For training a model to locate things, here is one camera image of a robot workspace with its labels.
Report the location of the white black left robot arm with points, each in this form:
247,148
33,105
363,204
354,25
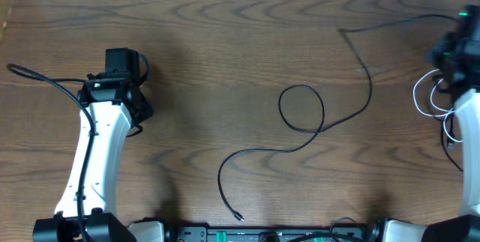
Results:
111,103

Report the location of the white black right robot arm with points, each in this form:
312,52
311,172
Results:
456,56

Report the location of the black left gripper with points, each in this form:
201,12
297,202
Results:
148,111

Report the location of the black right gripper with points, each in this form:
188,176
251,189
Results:
441,48

